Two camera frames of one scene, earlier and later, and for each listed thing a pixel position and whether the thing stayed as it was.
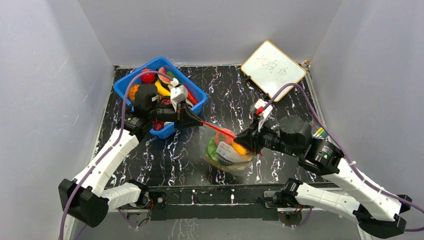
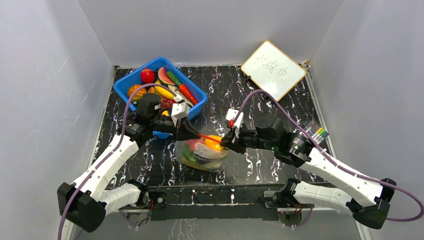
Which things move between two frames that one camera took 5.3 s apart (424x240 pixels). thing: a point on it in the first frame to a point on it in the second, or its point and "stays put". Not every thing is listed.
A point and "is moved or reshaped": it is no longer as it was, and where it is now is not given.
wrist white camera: x=262 y=117 to x=230 y=114
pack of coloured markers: x=318 y=132 stays put
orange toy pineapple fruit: x=132 y=92 stays put
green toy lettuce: x=211 y=148 to x=208 y=162
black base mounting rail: x=226 y=204 stays put
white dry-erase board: x=270 y=69 stays put
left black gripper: x=184 y=118 to x=184 y=131
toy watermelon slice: x=163 y=79 stays put
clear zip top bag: x=221 y=152 to x=206 y=153
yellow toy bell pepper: x=240 y=149 is moved or reshaped
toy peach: x=220 y=137 to x=191 y=143
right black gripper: x=257 y=138 stays put
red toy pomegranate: x=148 y=78 stays put
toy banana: x=161 y=90 stays put
